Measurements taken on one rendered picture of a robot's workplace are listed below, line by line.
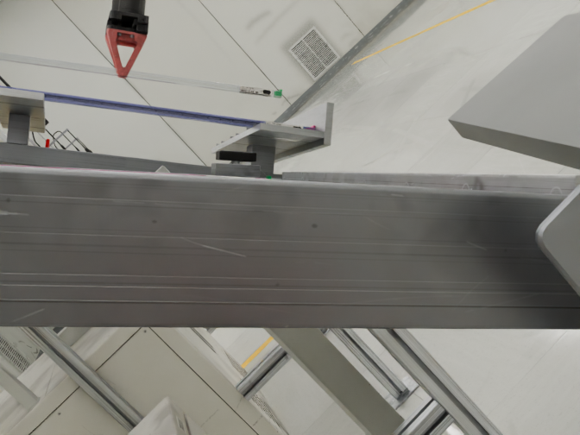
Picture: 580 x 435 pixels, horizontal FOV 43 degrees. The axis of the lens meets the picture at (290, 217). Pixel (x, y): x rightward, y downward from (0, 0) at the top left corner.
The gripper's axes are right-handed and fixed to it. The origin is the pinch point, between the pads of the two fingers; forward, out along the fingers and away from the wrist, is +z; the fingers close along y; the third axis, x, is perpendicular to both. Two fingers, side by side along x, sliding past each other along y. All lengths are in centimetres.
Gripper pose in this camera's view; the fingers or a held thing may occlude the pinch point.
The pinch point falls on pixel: (122, 72)
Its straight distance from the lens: 135.1
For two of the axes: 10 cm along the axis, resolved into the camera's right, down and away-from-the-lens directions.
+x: 9.5, 0.9, 3.0
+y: 3.0, -0.2, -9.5
